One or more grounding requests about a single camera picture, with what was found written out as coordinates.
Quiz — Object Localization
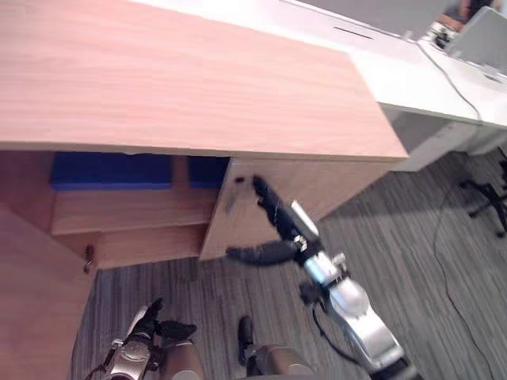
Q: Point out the wooden cabinet door with key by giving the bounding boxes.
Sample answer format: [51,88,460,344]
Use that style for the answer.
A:
[0,203,97,380]

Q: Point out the white office desk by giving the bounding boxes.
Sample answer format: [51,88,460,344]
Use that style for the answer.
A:
[130,0,507,172]

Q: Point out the grey laptop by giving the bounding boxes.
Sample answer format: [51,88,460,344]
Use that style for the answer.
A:
[444,5,507,85]

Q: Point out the dark robot foot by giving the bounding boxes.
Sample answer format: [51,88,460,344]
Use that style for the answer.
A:
[237,315,255,366]
[158,319,198,344]

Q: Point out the wooden cabinet door with handle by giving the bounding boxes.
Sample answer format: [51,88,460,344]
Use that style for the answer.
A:
[199,156,332,262]

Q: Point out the wooden office cabinet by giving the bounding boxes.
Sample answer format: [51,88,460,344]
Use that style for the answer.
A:
[0,0,410,271]

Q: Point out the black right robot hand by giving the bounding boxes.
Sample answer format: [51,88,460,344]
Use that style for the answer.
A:
[226,176,320,266]

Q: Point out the thin black floor cable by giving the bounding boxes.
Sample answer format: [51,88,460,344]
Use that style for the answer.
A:
[433,185,507,352]

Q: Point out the silver left robot leg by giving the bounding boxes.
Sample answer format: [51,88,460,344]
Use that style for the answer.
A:
[161,340,205,380]

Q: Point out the dark right robot foot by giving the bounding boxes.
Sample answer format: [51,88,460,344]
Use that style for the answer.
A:
[237,315,255,366]

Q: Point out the black office chair base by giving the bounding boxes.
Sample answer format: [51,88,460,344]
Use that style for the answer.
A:
[458,146,507,239]

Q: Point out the dark left robot foot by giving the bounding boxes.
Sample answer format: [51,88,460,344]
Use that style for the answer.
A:
[158,319,198,344]

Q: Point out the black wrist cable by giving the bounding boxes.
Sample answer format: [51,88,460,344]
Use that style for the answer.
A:
[299,281,360,362]

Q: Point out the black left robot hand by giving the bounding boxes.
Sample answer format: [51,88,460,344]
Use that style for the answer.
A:
[128,298,165,341]

